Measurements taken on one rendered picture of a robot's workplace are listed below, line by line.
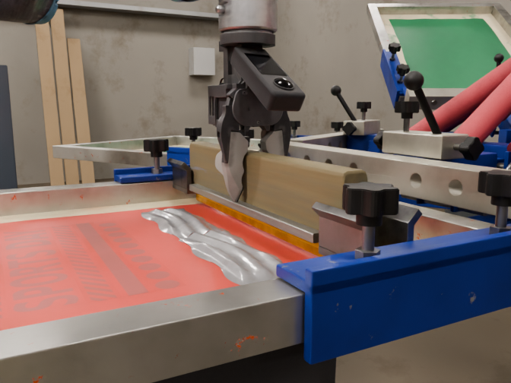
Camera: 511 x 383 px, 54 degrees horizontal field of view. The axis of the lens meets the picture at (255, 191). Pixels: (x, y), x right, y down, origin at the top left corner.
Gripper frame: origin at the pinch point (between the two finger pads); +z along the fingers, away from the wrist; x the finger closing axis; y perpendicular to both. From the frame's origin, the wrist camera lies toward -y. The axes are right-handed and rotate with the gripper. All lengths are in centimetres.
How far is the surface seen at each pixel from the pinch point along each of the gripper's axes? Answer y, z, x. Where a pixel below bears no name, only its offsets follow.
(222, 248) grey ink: -6.7, 4.9, 7.8
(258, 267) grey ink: -15.5, 4.6, 7.9
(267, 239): -4.6, 5.3, 0.8
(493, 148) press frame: 1.5, -3.5, -48.8
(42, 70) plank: 655, -53, -40
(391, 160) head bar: -1.9, -3.1, -21.8
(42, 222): 18.5, 5.3, 24.6
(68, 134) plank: 642, 28, -63
